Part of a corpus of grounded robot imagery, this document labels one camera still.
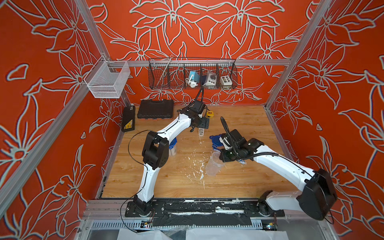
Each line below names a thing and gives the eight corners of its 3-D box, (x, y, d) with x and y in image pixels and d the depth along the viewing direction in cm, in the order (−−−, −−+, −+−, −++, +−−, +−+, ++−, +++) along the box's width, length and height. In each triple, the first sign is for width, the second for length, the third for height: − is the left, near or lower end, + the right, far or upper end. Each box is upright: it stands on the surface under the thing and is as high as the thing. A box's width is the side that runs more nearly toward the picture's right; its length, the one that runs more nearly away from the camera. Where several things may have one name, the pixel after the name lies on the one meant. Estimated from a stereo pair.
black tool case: (137, 121, 111) (135, 116, 108) (142, 104, 123) (140, 99, 120) (172, 120, 111) (171, 116, 108) (174, 103, 123) (173, 99, 119)
